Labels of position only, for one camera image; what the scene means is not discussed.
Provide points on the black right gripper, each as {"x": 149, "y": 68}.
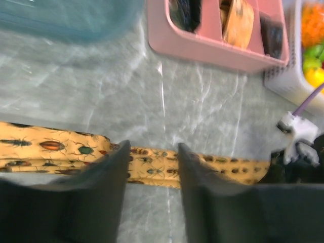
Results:
{"x": 299, "y": 172}

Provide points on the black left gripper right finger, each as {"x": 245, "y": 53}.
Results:
{"x": 220, "y": 210}

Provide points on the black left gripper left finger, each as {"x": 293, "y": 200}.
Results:
{"x": 81, "y": 208}

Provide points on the yellow beetle print tie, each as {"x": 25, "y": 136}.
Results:
{"x": 32, "y": 149}

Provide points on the white plastic fruit basket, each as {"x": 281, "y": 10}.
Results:
{"x": 289, "y": 81}

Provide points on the yellow toy mango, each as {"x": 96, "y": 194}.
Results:
{"x": 314, "y": 76}

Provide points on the lime green toy fruit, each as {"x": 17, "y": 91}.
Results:
{"x": 312, "y": 57}

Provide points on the dark rolled tie right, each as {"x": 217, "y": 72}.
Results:
{"x": 272, "y": 34}

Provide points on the pink divided organizer box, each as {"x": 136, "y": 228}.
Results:
{"x": 206, "y": 45}

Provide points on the orange toy pineapple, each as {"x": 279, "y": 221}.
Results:
{"x": 312, "y": 24}

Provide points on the yellow rolled tie in box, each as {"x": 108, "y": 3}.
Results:
{"x": 237, "y": 20}

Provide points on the teal transparent plastic tub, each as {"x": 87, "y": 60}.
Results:
{"x": 80, "y": 21}

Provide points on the black rolled tie left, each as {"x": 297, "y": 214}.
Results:
{"x": 185, "y": 14}

